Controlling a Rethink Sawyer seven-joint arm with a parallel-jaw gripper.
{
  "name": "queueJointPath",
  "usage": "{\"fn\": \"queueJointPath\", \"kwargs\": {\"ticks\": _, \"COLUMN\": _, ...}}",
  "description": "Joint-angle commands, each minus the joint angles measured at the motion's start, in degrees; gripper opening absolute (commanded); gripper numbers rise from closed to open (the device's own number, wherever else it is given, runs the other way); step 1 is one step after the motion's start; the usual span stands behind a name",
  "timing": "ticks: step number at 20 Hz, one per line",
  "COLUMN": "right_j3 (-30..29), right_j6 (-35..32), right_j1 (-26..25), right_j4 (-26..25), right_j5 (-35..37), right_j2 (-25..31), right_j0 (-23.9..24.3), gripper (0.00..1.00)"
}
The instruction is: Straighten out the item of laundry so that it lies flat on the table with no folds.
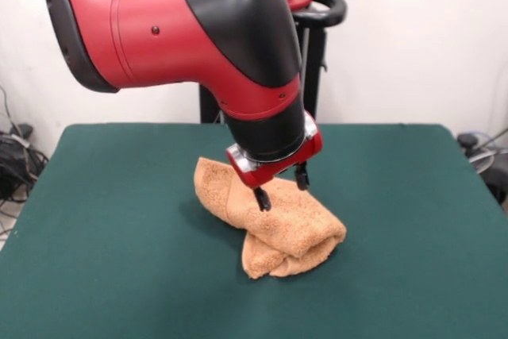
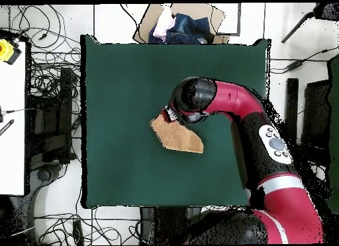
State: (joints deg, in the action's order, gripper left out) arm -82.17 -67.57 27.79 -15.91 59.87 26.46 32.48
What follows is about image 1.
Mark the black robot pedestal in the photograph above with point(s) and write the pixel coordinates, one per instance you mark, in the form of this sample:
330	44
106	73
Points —
317	57

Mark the orange terry towel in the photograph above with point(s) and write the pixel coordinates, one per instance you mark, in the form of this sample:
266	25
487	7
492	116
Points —
297	228

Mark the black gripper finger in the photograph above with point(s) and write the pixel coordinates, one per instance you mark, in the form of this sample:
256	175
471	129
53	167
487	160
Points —
302	180
264	201

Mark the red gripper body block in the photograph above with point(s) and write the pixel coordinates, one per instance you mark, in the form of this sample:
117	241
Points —
274	172

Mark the black grey stand foot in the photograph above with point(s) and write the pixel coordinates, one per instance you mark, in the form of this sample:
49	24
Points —
496	174
24	129

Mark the dark green table cloth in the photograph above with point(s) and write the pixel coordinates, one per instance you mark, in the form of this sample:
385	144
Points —
99	236

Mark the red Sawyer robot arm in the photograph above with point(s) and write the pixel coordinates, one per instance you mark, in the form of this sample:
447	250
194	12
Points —
158	37

